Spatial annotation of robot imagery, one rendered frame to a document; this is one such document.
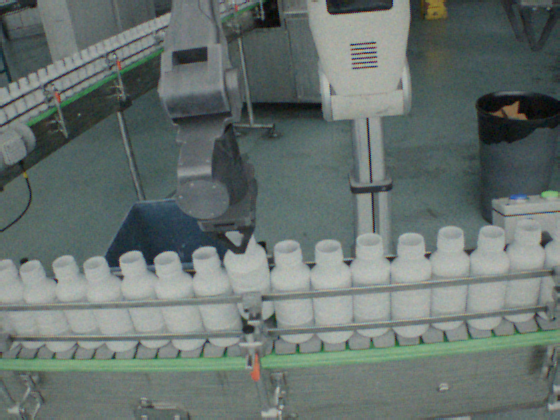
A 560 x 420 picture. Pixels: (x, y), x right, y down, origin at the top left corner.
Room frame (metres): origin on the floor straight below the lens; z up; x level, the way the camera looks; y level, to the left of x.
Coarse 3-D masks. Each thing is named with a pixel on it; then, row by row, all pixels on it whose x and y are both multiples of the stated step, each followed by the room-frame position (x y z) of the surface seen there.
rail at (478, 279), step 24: (312, 264) 0.68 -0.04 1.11; (336, 288) 0.61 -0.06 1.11; (360, 288) 0.60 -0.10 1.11; (384, 288) 0.60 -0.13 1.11; (408, 288) 0.59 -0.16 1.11; (432, 288) 0.59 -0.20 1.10; (480, 312) 0.58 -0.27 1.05; (504, 312) 0.58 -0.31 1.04; (528, 312) 0.57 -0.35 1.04; (24, 336) 0.67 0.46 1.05; (48, 336) 0.67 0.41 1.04; (72, 336) 0.66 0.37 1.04; (96, 336) 0.66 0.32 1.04; (120, 336) 0.65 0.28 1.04; (144, 336) 0.65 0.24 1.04; (168, 336) 0.64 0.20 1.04; (192, 336) 0.64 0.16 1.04; (216, 336) 0.63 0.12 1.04
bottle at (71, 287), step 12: (60, 264) 0.71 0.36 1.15; (72, 264) 0.70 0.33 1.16; (60, 276) 0.68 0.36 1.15; (72, 276) 0.69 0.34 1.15; (84, 276) 0.71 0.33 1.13; (60, 288) 0.68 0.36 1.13; (72, 288) 0.68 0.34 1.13; (84, 288) 0.69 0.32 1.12; (60, 300) 0.68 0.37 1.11; (72, 300) 0.67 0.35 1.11; (84, 300) 0.68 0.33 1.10; (72, 312) 0.67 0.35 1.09; (84, 312) 0.68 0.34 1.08; (72, 324) 0.68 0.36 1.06; (84, 324) 0.67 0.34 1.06; (96, 324) 0.68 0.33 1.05; (96, 348) 0.68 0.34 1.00
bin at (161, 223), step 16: (144, 208) 1.30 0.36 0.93; (160, 208) 1.29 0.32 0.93; (176, 208) 1.29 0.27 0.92; (128, 224) 1.23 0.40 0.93; (144, 224) 1.30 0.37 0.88; (160, 224) 1.29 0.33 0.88; (176, 224) 1.29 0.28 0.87; (192, 224) 1.28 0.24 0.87; (112, 240) 1.12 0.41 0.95; (128, 240) 1.20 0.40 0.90; (144, 240) 1.30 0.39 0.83; (160, 240) 1.30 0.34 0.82; (176, 240) 1.29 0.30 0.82; (192, 240) 1.29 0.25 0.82; (208, 240) 1.28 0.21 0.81; (112, 256) 1.09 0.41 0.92; (144, 256) 1.27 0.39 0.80; (192, 256) 1.29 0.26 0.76; (224, 256) 1.27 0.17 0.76; (112, 272) 0.99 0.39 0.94
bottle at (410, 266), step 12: (408, 240) 0.64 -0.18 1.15; (420, 240) 0.63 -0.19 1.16; (408, 252) 0.61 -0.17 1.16; (420, 252) 0.61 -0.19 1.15; (396, 264) 0.62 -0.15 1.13; (408, 264) 0.61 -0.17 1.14; (420, 264) 0.61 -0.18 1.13; (396, 276) 0.61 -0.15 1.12; (408, 276) 0.60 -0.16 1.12; (420, 276) 0.60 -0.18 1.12; (396, 300) 0.61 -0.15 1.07; (408, 300) 0.60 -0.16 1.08; (420, 300) 0.60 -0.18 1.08; (396, 312) 0.61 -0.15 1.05; (408, 312) 0.60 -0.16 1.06; (420, 312) 0.60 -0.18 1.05; (408, 336) 0.60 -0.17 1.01
